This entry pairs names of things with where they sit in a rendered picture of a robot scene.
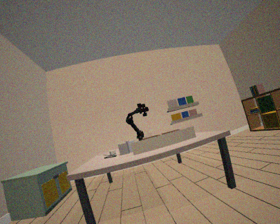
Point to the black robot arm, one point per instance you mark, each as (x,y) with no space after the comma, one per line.
(140,134)

